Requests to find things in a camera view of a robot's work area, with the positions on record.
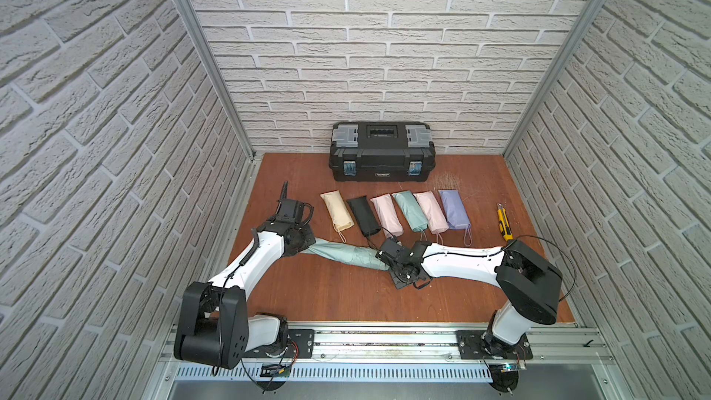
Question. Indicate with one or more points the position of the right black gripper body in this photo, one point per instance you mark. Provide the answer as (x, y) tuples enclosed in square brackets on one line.
[(397, 279)]

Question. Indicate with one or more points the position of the cream sleeved umbrella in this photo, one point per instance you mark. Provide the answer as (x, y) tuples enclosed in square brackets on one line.
[(339, 214)]

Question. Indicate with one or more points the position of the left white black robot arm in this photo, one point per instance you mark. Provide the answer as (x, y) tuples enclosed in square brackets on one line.
[(214, 327)]

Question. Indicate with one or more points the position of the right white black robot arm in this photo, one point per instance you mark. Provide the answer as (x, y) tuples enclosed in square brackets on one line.
[(530, 282)]

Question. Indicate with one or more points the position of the light pink sleeved umbrella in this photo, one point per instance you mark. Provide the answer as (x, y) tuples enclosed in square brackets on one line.
[(430, 207)]

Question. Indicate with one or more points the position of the black sleeved umbrella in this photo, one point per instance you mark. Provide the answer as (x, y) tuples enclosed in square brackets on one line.
[(364, 218)]

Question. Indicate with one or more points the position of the mint green sleeved umbrella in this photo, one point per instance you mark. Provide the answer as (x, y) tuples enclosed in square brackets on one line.
[(412, 212)]

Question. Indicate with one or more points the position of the lavender sleeved umbrella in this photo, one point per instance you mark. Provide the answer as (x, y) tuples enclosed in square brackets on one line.
[(456, 214)]

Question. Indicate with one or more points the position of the yellow utility knife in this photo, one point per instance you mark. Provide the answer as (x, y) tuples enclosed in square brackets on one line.
[(503, 223)]

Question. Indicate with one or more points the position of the black plastic toolbox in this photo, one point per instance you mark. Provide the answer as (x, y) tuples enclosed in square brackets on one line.
[(382, 151)]

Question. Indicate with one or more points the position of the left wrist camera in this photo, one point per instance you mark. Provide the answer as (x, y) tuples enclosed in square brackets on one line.
[(290, 211)]

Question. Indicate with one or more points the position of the aluminium mounting rail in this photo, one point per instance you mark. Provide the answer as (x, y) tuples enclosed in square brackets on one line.
[(410, 352)]

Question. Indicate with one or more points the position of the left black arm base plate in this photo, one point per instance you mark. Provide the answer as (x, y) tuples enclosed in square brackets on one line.
[(295, 344)]

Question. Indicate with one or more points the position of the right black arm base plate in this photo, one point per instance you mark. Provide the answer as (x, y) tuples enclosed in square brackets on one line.
[(479, 344)]

